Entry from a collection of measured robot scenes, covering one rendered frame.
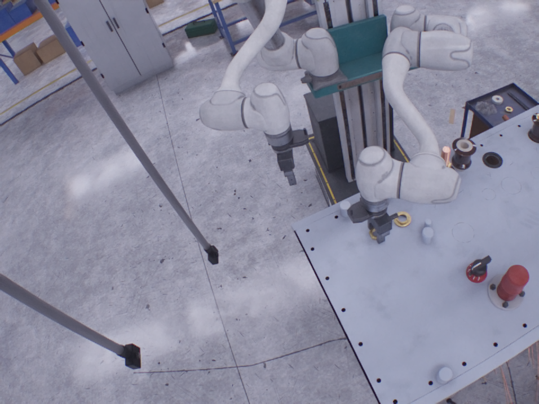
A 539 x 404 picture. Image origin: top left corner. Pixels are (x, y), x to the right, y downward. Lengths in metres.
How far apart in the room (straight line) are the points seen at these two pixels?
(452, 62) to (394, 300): 0.81
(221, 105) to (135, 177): 3.03
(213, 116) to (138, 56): 4.38
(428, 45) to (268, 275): 2.07
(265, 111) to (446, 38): 0.68
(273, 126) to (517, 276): 0.85
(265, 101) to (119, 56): 4.52
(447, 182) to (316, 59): 1.04
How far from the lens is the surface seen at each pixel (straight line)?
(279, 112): 1.13
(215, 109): 1.20
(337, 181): 2.82
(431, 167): 1.02
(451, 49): 1.37
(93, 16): 5.31
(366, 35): 2.06
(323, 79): 1.91
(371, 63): 2.05
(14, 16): 8.99
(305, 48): 1.83
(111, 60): 5.53
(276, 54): 1.82
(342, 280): 1.25
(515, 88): 2.82
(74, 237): 4.14
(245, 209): 3.25
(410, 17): 1.96
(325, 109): 2.61
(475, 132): 2.71
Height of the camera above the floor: 2.50
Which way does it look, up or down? 50 degrees down
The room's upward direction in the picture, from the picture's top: 23 degrees counter-clockwise
